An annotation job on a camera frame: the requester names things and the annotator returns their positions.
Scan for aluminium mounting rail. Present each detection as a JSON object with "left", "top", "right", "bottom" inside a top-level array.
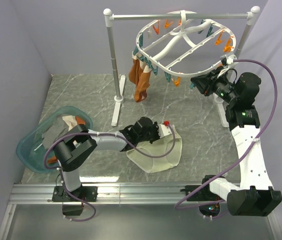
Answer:
[{"left": 0, "top": 182, "right": 282, "bottom": 240}]

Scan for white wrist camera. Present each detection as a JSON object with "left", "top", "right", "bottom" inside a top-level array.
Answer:
[
  {"left": 158, "top": 120, "right": 174, "bottom": 139},
  {"left": 218, "top": 52, "right": 237, "bottom": 78}
]

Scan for orange cloth in basket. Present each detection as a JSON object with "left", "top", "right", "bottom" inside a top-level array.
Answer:
[{"left": 47, "top": 116, "right": 86, "bottom": 165}]

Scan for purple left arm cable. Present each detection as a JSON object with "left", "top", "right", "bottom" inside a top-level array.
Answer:
[{"left": 42, "top": 124, "right": 177, "bottom": 222}]

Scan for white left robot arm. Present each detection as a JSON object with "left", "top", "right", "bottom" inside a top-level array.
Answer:
[{"left": 53, "top": 117, "right": 163, "bottom": 202}]

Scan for pale yellow underwear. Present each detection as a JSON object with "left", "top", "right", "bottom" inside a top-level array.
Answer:
[{"left": 126, "top": 125, "right": 183, "bottom": 174}]

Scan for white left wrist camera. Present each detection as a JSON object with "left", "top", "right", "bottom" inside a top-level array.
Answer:
[{"left": 158, "top": 120, "right": 174, "bottom": 139}]

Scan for orange hanging underwear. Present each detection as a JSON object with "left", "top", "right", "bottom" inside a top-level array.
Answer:
[{"left": 128, "top": 56, "right": 152, "bottom": 103}]

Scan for white drying rack stand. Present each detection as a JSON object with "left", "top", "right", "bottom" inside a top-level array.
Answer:
[{"left": 103, "top": 6, "right": 261, "bottom": 127}]

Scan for teal clothes peg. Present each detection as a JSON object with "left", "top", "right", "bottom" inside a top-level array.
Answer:
[{"left": 190, "top": 82, "right": 196, "bottom": 90}]

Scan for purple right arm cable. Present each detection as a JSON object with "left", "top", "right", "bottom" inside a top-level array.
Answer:
[{"left": 174, "top": 58, "right": 279, "bottom": 219}]

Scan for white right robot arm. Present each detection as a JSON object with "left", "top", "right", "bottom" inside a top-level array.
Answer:
[{"left": 185, "top": 67, "right": 282, "bottom": 217}]

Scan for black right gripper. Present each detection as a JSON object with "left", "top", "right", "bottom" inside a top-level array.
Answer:
[{"left": 191, "top": 65, "right": 239, "bottom": 105}]

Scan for orange clothes peg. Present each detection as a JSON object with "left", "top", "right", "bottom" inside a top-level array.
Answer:
[{"left": 171, "top": 76, "right": 181, "bottom": 87}]

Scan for white oval clip hanger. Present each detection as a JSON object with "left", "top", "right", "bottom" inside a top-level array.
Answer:
[{"left": 132, "top": 10, "right": 237, "bottom": 82}]

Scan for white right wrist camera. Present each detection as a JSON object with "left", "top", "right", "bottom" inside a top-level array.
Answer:
[{"left": 218, "top": 52, "right": 237, "bottom": 78}]

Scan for cream cloth in basket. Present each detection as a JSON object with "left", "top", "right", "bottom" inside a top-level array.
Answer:
[{"left": 62, "top": 115, "right": 77, "bottom": 131}]

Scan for grey cloth in basket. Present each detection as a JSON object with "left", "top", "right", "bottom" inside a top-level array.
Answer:
[{"left": 41, "top": 115, "right": 69, "bottom": 150}]

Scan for teal plastic basket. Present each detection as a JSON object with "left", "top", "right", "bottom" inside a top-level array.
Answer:
[{"left": 16, "top": 106, "right": 93, "bottom": 174}]

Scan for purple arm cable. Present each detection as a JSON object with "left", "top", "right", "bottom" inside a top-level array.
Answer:
[
  {"left": 42, "top": 124, "right": 177, "bottom": 222},
  {"left": 174, "top": 58, "right": 279, "bottom": 219}
]

